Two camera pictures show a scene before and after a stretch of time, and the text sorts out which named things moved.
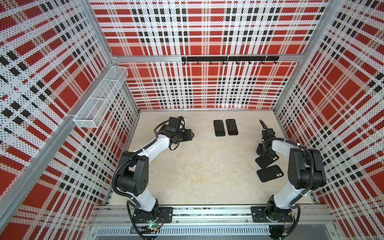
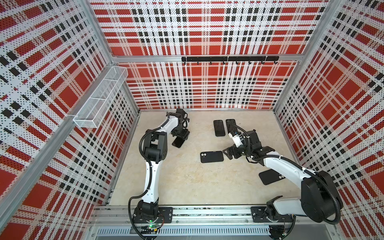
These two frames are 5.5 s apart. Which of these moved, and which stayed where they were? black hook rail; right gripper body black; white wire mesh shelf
Moved: right gripper body black
Stayed: white wire mesh shelf; black hook rail
